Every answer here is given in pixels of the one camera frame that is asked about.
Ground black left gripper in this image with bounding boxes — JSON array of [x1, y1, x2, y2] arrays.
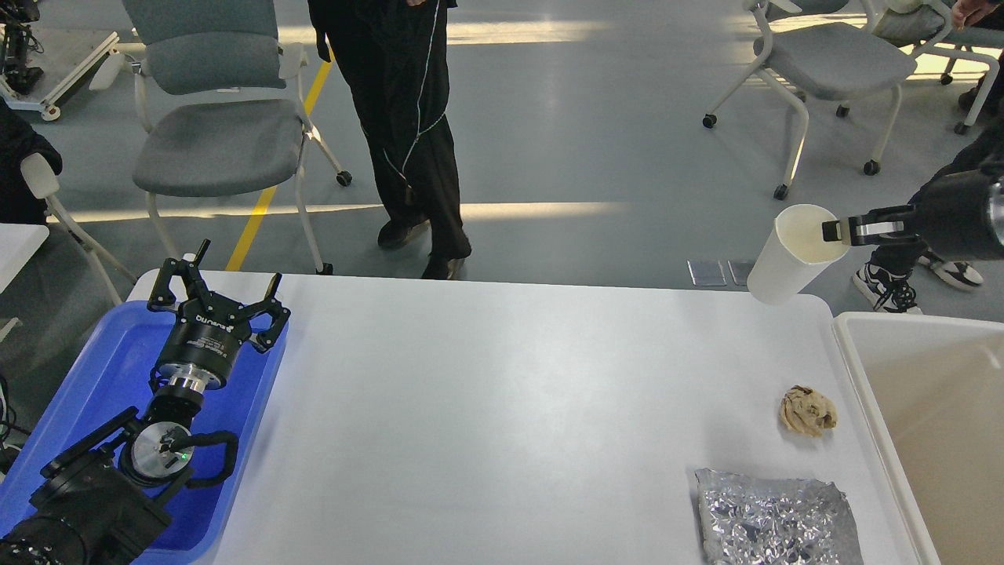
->
[[147, 240, 292, 388]]

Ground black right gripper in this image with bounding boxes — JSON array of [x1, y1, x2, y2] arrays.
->
[[821, 170, 1003, 261]]

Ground white paper cup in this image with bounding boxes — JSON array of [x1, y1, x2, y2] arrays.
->
[[747, 204, 849, 305]]

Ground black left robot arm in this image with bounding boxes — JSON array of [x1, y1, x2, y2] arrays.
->
[[2, 241, 290, 564]]

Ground blue plastic tray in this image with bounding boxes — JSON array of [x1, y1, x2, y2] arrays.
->
[[1, 301, 286, 564]]

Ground right metal floor plate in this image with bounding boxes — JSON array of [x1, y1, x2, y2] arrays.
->
[[727, 260, 755, 287]]

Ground metal floor plate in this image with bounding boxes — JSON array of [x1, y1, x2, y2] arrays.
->
[[727, 260, 755, 287], [687, 260, 728, 287]]

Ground grey office chair right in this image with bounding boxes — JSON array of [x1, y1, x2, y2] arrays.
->
[[702, 1, 917, 200]]

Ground grey office chair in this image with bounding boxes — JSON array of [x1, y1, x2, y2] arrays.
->
[[90, 1, 352, 275], [702, 1, 917, 200]]

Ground beige plastic bin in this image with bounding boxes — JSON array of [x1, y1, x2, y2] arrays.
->
[[833, 312, 1003, 564]]

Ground left metal floor plate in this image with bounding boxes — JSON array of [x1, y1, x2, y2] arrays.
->
[[687, 260, 728, 287]]

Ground grey office chair left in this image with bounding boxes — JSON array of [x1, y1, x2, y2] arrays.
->
[[90, 1, 352, 275]]

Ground crumpled brown paper ball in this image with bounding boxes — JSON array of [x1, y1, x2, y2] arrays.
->
[[779, 385, 838, 439]]

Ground white side table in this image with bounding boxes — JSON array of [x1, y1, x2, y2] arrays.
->
[[1, 223, 49, 293]]

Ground white chair at left edge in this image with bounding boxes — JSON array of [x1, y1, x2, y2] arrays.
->
[[20, 153, 137, 305]]

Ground walking person in black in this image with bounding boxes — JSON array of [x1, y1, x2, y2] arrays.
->
[[307, 1, 472, 280]]

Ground crumpled aluminium foil sheet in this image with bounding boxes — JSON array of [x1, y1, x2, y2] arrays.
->
[[695, 468, 864, 564]]

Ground wheeled equipment base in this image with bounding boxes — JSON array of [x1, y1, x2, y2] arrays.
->
[[1, 1, 119, 122]]

